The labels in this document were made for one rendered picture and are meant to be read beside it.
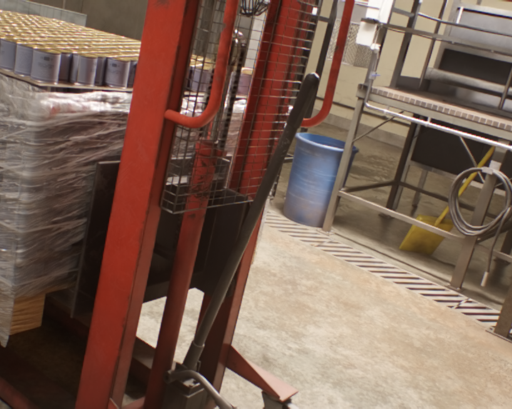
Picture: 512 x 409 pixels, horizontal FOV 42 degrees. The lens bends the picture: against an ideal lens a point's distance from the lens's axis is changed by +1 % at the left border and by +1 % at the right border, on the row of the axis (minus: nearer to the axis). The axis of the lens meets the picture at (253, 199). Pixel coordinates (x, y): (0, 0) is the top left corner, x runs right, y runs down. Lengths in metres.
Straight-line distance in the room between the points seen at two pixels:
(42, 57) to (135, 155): 0.33
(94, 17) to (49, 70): 3.98
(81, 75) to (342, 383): 1.75
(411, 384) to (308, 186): 2.10
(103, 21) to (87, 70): 3.82
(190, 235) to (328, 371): 1.22
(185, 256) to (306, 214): 2.93
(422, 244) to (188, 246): 3.14
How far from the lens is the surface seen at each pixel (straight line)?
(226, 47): 1.59
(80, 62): 1.86
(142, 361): 2.58
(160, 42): 1.73
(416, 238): 4.92
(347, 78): 10.60
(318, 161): 4.81
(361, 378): 3.06
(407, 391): 3.10
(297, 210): 4.93
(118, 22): 5.55
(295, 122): 1.78
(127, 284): 1.86
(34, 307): 1.97
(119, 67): 1.94
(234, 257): 1.94
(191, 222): 2.01
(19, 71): 1.85
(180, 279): 2.08
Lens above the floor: 1.41
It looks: 15 degrees down
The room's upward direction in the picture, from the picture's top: 13 degrees clockwise
